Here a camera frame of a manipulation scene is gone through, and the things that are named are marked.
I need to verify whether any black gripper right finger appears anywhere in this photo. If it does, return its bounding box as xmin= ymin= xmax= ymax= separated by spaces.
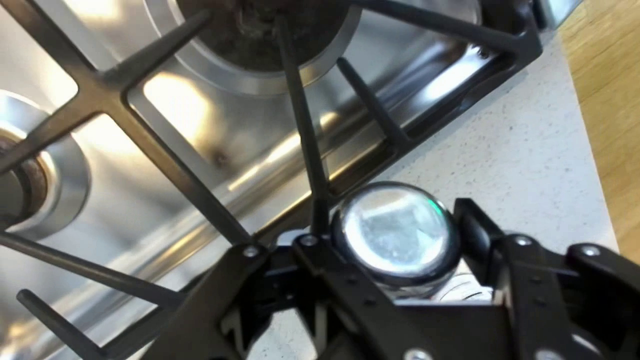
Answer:
xmin=455 ymin=196 xmax=640 ymax=360

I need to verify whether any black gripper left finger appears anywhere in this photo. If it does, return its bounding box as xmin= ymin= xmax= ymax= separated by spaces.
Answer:
xmin=142 ymin=230 xmax=429 ymax=360

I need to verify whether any silver measuring cup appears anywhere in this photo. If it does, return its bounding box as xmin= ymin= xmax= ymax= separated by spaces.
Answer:
xmin=328 ymin=181 xmax=467 ymax=292

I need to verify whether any stainless steel gas range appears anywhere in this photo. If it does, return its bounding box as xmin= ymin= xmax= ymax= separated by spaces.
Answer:
xmin=0 ymin=0 xmax=583 ymax=360

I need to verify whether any light wooden board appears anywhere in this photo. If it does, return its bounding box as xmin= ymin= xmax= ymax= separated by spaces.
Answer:
xmin=559 ymin=0 xmax=640 ymax=249

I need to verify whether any black cast iron stove grate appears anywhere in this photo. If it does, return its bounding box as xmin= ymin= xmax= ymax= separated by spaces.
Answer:
xmin=0 ymin=0 xmax=546 ymax=360

